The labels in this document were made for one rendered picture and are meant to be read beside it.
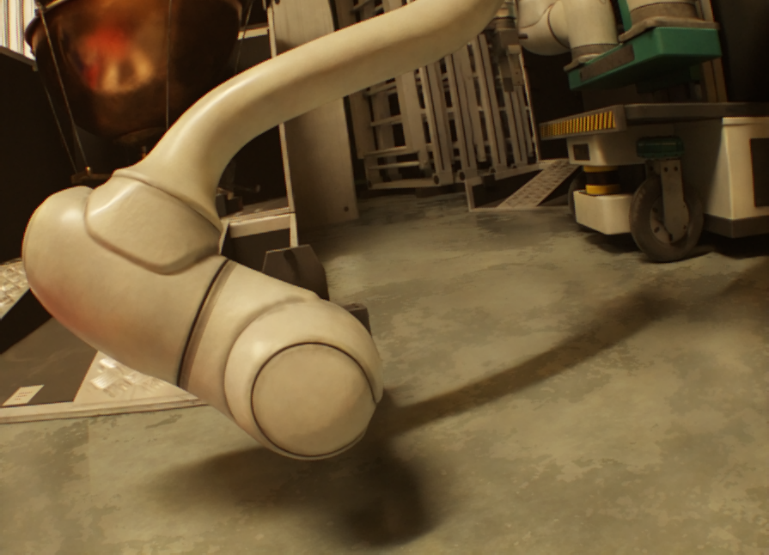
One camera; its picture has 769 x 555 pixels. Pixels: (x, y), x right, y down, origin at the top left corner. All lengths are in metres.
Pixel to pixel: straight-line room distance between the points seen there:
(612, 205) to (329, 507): 0.96
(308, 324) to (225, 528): 0.20
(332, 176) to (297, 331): 2.43
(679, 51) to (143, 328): 1.01
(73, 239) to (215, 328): 0.12
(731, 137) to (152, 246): 1.02
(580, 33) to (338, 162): 1.55
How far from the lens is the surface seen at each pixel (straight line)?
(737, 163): 1.15
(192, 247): 0.37
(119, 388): 0.78
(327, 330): 0.32
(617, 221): 1.25
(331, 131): 2.75
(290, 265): 0.52
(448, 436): 0.54
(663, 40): 1.11
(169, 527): 0.47
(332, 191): 2.73
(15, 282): 1.46
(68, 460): 0.65
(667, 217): 1.14
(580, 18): 1.60
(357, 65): 0.45
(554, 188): 2.51
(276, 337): 0.32
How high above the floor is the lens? 0.25
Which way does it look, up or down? 10 degrees down
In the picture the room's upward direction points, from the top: 8 degrees counter-clockwise
